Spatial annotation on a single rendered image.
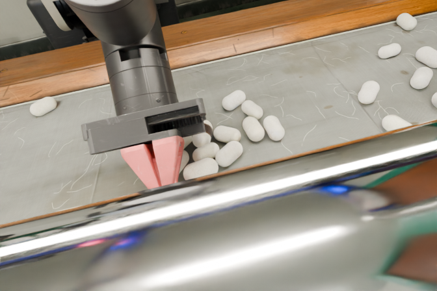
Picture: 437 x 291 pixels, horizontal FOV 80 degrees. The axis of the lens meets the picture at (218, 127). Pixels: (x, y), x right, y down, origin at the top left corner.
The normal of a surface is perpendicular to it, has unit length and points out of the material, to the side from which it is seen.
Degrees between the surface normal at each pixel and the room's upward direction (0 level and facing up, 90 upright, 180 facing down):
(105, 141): 40
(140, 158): 61
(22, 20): 89
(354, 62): 0
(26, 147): 0
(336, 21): 45
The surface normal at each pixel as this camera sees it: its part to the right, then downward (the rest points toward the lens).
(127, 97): -0.25, 0.00
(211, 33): -0.12, -0.68
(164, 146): 0.13, 0.29
